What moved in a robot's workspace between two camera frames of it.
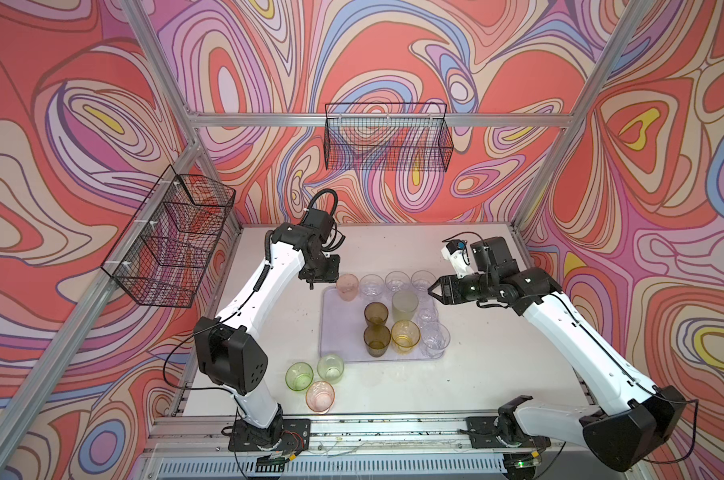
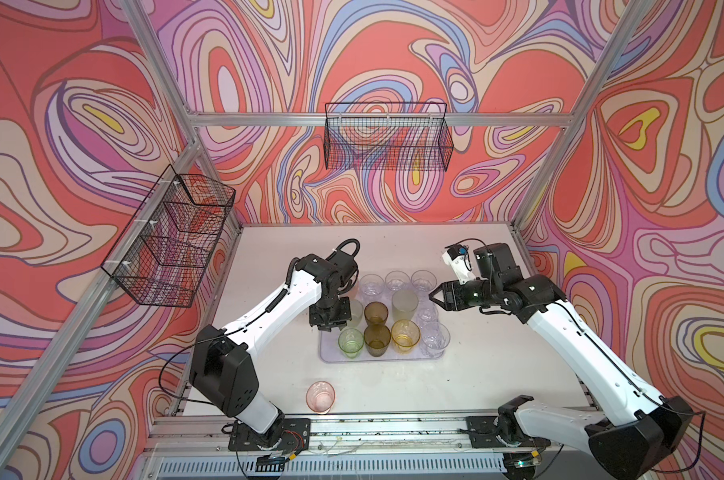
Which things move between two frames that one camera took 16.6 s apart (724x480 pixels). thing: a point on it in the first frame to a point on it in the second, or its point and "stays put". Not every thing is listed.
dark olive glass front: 376,339 stays put
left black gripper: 332,275 to 317,320
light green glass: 330,368 to 356,310
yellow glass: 405,334 stays put
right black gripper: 442,283 stays put
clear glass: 435,339 stays put
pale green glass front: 404,305 stays put
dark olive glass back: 375,313 stays put
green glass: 299,376 to 350,341
